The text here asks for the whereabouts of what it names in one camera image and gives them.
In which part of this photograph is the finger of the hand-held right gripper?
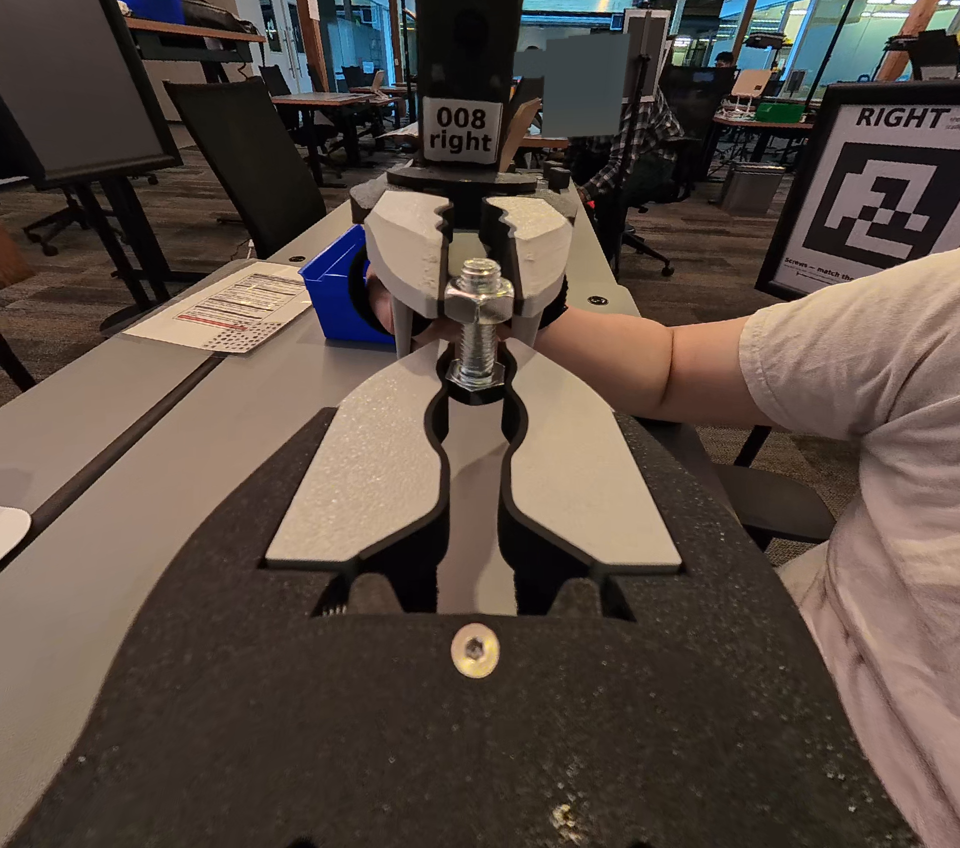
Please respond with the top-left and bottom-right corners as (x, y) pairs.
(482, 194), (574, 348)
(363, 190), (453, 358)

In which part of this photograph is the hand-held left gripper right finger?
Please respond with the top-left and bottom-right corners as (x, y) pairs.
(498, 338), (685, 575)

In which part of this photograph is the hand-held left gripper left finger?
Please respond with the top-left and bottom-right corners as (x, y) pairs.
(262, 338), (451, 572)

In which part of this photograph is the silver hex nut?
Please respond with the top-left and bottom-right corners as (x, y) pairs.
(444, 284), (516, 324)

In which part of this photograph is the blue plastic bin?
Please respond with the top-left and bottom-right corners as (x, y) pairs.
(298, 224), (396, 345)

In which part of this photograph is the silver hex bolt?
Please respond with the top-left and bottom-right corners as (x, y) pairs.
(444, 258), (515, 388)

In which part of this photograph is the person's right forearm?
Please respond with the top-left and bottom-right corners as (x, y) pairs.
(536, 304), (774, 428)

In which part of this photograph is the person's right hand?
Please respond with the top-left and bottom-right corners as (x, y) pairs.
(366, 267), (455, 348)

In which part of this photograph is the wooden top desk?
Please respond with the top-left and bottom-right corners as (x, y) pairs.
(270, 92), (399, 185)
(711, 113), (815, 167)

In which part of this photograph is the black office chair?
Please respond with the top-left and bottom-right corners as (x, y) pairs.
(163, 76), (329, 260)
(615, 64), (725, 275)

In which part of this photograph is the printed paper sheet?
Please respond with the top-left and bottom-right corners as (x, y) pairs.
(123, 261), (315, 356)

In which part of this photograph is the black chair seat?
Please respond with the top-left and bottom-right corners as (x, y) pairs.
(712, 424), (837, 549)

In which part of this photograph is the grey metal trash bin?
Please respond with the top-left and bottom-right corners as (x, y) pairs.
(720, 162), (787, 215)

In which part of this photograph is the black bag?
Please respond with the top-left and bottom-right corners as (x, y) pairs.
(176, 0), (260, 35)

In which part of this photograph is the wooden shelf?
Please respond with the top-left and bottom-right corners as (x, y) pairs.
(123, 16), (267, 84)

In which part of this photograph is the black easel stand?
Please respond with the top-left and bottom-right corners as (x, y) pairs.
(22, 173), (196, 332)

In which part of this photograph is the blue storage box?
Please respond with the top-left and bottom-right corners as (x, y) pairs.
(114, 0), (185, 24)

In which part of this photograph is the framed marker poster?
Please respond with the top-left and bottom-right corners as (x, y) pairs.
(753, 82), (960, 302)

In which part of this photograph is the white flat object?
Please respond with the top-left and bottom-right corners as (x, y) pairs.
(0, 507), (33, 560)

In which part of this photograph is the black framed board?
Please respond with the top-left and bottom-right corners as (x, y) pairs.
(0, 0), (185, 191)

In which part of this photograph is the brown wooden object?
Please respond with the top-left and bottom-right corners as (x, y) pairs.
(0, 226), (35, 290)

